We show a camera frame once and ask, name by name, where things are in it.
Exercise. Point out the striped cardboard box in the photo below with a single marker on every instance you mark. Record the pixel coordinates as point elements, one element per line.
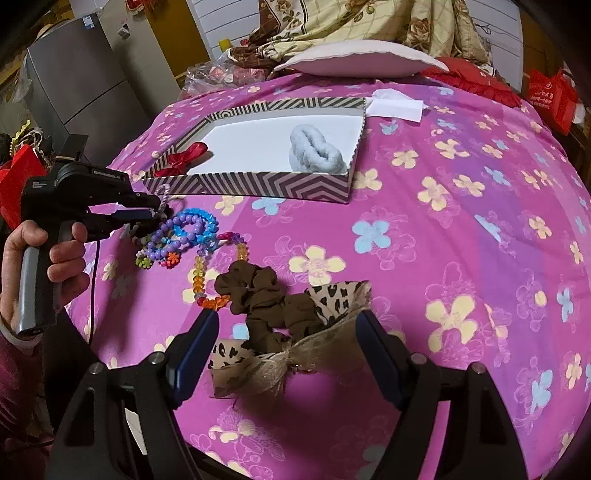
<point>277,147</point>

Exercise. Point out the brown scrunchie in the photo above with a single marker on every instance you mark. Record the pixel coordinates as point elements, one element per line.
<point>251,286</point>

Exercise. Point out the red frilled cloth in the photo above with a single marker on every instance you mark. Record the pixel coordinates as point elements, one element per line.
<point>466,78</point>

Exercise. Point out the person's left forearm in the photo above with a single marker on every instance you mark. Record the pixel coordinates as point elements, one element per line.
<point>18,397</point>

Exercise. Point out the grey refrigerator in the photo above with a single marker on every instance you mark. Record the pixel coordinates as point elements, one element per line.
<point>78,87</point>

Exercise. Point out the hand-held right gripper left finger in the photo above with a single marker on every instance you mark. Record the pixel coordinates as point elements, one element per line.
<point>199,350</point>

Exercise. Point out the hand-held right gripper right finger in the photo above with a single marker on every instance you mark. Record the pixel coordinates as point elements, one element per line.
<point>382,357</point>

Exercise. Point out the beige floral quilt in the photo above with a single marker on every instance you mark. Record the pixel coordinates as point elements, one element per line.
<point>351,23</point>

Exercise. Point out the person's left hand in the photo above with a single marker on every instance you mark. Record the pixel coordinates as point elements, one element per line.
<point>67,265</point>

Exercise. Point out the red bow hair clip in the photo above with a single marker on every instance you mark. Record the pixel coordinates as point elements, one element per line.
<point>182,159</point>

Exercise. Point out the white paper sheet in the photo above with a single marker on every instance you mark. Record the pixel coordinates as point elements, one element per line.
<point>397,107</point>

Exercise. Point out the pink floral bedsheet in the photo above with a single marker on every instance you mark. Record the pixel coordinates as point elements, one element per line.
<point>415,254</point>

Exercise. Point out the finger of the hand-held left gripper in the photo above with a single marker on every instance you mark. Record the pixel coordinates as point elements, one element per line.
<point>143,201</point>
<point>131,215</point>

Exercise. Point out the light blue fluffy scrunchie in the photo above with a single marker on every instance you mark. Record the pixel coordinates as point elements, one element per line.
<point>314,152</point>

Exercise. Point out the leopard print bow hair clip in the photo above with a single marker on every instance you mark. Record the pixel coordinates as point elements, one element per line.
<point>334,299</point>

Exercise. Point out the red gift bag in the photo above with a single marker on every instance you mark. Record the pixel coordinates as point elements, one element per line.
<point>21,184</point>

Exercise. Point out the white pillow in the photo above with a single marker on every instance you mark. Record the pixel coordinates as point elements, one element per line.
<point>360,60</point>

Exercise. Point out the red paper bag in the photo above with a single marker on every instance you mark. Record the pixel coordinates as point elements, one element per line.
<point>551,99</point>

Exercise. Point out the clear plastic bag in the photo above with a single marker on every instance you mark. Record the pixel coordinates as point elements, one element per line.
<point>221,71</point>

